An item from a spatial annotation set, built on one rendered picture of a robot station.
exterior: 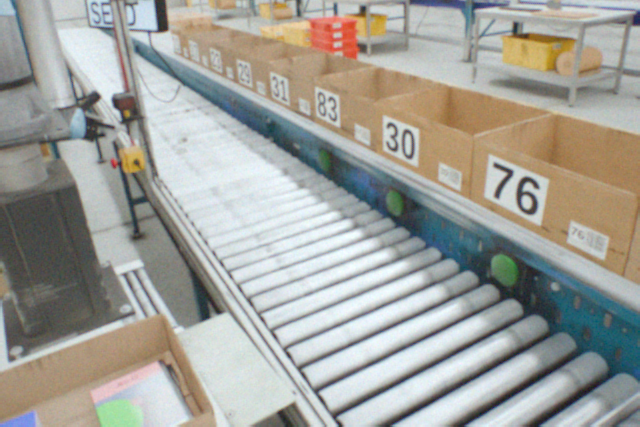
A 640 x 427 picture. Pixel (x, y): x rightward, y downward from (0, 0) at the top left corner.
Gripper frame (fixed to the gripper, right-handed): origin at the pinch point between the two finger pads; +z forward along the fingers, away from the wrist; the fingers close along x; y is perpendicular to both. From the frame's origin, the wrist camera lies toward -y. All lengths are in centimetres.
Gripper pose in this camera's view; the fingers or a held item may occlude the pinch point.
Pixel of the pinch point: (124, 128)
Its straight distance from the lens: 186.3
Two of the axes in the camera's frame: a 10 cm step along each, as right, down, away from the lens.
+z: 7.8, 2.3, 5.8
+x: 4.9, 3.4, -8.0
